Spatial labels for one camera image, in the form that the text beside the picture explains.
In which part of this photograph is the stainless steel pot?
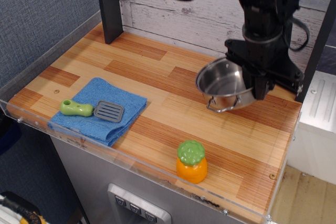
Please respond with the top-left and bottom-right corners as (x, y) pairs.
(195, 58), (256, 113)

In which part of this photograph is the green handled grey spatula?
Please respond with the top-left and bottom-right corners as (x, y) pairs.
(60, 99), (124, 123)

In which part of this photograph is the grey cabinet with dispenser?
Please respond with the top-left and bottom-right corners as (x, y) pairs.
(51, 136), (237, 224)

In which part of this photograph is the dark vertical post left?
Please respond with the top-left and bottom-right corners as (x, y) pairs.
(99, 0), (123, 44)

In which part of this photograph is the orange pineapple salt shaker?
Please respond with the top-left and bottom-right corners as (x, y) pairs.
(176, 140), (208, 184)

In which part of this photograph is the white box with metal plate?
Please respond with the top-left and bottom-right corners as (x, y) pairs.
(287, 71), (335, 184)

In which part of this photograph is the dark vertical post right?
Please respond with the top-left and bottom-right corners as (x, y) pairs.
(295, 0), (335, 103)

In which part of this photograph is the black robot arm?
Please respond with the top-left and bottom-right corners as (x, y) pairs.
(225, 0), (310, 100)

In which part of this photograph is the yellow black object bottom left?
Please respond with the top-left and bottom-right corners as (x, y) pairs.
(1, 191), (47, 223)

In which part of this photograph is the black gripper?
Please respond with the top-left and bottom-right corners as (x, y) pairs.
(225, 32), (304, 100)

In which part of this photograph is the dark vertical post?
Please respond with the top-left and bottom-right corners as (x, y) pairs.
(99, 0), (123, 44)
(295, 0), (335, 103)

